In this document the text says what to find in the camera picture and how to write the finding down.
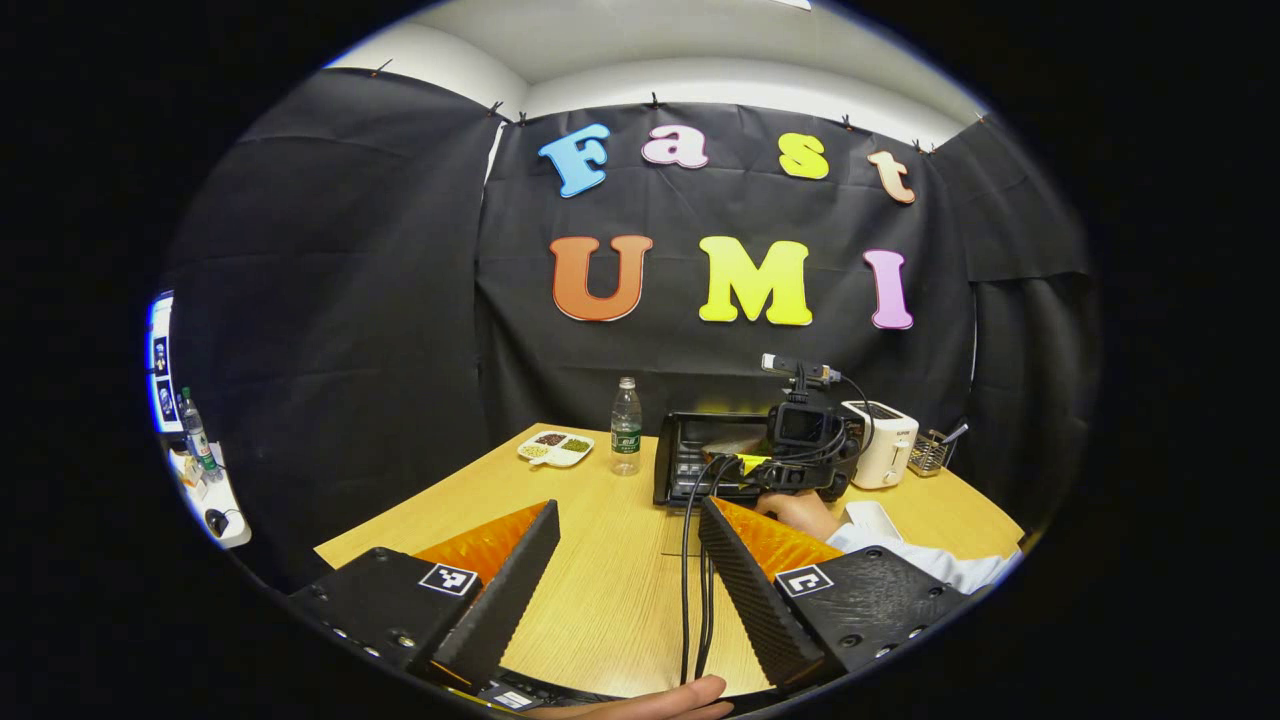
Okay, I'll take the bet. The lit display screen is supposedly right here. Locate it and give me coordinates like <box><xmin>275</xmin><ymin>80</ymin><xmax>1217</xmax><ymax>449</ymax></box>
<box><xmin>147</xmin><ymin>290</ymin><xmax>186</xmax><ymax>436</ymax></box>

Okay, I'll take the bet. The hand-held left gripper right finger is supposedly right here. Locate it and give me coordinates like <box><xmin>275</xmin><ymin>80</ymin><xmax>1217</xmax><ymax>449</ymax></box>
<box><xmin>698</xmin><ymin>497</ymin><xmax>973</xmax><ymax>693</ymax></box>

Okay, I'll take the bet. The black backdrop cloth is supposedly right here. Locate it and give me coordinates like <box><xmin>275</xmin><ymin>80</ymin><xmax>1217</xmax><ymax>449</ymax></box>
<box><xmin>165</xmin><ymin>68</ymin><xmax>1101</xmax><ymax>591</ymax></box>

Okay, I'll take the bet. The green label drink bottle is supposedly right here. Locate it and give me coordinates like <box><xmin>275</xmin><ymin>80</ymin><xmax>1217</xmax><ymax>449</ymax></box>
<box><xmin>178</xmin><ymin>387</ymin><xmax>223</xmax><ymax>483</ymax></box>

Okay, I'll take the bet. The white toaster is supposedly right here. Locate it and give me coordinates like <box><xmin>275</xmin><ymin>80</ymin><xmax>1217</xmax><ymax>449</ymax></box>
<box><xmin>842</xmin><ymin>400</ymin><xmax>920</xmax><ymax>491</ymax></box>

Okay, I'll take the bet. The black cable bundle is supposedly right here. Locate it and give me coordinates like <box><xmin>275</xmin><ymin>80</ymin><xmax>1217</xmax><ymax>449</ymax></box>
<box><xmin>680</xmin><ymin>452</ymin><xmax>761</xmax><ymax>686</ymax></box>

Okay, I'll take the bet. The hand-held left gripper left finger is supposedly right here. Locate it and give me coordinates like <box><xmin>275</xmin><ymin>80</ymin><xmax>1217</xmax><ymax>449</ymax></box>
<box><xmin>288</xmin><ymin>498</ymin><xmax>563</xmax><ymax>693</ymax></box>

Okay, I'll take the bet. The white divided snack plate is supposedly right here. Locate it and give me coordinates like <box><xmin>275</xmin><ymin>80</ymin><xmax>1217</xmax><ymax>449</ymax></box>
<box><xmin>516</xmin><ymin>430</ymin><xmax>595</xmax><ymax>469</ymax></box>

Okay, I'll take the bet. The black electric oven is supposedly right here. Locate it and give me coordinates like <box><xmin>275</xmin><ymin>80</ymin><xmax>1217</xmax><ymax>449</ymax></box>
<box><xmin>653</xmin><ymin>411</ymin><xmax>801</xmax><ymax>508</ymax></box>

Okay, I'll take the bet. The wire utensil basket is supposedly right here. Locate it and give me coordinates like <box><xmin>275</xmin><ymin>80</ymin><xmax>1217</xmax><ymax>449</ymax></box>
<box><xmin>908</xmin><ymin>428</ymin><xmax>951</xmax><ymax>476</ymax></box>

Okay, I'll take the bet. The white side table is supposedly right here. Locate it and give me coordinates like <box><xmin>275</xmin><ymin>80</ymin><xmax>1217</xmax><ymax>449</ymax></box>
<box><xmin>165</xmin><ymin>440</ymin><xmax>253</xmax><ymax>549</ymax></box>

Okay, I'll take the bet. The clear plastic water bottle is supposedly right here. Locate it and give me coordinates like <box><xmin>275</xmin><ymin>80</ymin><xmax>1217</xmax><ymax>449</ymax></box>
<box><xmin>611</xmin><ymin>377</ymin><xmax>643</xmax><ymax>477</ymax></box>

